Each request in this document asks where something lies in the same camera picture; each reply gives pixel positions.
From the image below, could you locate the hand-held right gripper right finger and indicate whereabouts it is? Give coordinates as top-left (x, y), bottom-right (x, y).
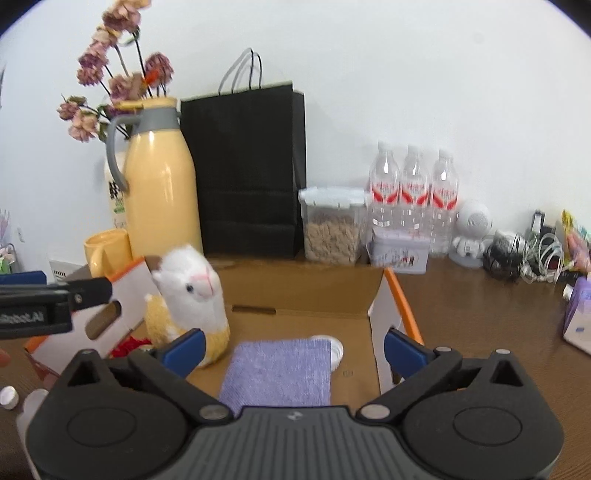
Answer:
top-left (358, 328), bottom-right (532, 422)

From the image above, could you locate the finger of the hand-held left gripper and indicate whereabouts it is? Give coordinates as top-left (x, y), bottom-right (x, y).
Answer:
top-left (0, 271), bottom-right (48, 287)
top-left (0, 276), bottom-right (114, 309)

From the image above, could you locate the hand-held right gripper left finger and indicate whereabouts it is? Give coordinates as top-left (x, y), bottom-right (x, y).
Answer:
top-left (60, 329), bottom-right (234, 423)

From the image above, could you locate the white alpaca plush toy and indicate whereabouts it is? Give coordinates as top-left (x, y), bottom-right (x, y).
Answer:
top-left (145, 244), bottom-right (230, 367)

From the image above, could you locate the orange-edged cardboard box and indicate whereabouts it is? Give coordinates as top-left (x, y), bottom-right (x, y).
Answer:
top-left (24, 256), bottom-right (424, 407)

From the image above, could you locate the yellow mug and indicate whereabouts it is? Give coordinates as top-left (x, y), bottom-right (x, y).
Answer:
top-left (84, 229), bottom-right (134, 278)

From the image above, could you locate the red fuzzy item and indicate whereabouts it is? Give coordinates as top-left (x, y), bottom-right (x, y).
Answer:
top-left (111, 336), bottom-right (153, 358)

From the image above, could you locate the white round lid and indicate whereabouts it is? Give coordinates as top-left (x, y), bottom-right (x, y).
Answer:
top-left (310, 335), bottom-right (345, 371)

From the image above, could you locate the purple cloth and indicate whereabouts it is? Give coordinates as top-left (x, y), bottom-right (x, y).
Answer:
top-left (219, 339), bottom-right (332, 416)

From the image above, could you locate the white milk carton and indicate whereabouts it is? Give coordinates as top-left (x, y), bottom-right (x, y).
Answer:
top-left (104, 152), bottom-right (131, 232)

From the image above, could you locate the white printed tin box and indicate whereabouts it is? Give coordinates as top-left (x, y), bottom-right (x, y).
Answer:
top-left (368, 226), bottom-right (430, 274)

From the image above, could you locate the yellow thermos jug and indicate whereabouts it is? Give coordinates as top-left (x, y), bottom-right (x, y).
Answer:
top-left (106, 97), bottom-right (204, 259)

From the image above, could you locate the clear nut container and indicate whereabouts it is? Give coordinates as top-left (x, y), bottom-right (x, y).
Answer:
top-left (298, 186), bottom-right (369, 265)

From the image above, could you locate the white robot-shaped speaker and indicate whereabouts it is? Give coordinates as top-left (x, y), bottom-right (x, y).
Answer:
top-left (449, 199), bottom-right (494, 268)

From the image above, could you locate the clear water bottle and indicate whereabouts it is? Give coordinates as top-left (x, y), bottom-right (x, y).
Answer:
top-left (429, 148), bottom-right (460, 257)
top-left (400, 145), bottom-right (432, 234)
top-left (369, 142), bottom-right (402, 232)

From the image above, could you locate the purple tissue pack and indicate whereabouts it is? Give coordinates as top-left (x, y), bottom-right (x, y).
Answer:
top-left (562, 277), bottom-right (591, 356)

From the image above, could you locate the black power adapter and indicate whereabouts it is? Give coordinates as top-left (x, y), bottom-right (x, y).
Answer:
top-left (531, 210), bottom-right (555, 237)

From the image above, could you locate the black paper bag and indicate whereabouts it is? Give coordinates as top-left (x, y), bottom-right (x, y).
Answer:
top-left (180, 47), bottom-right (306, 259)

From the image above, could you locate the dried pink rose bouquet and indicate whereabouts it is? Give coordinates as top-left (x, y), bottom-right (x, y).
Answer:
top-left (57, 0), bottom-right (175, 144)

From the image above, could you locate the black charger cable bundle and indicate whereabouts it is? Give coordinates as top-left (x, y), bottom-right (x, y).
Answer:
top-left (482, 231), bottom-right (527, 282)

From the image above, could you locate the white cable bundle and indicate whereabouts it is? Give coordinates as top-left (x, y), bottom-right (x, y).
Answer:
top-left (519, 233), bottom-right (568, 283)

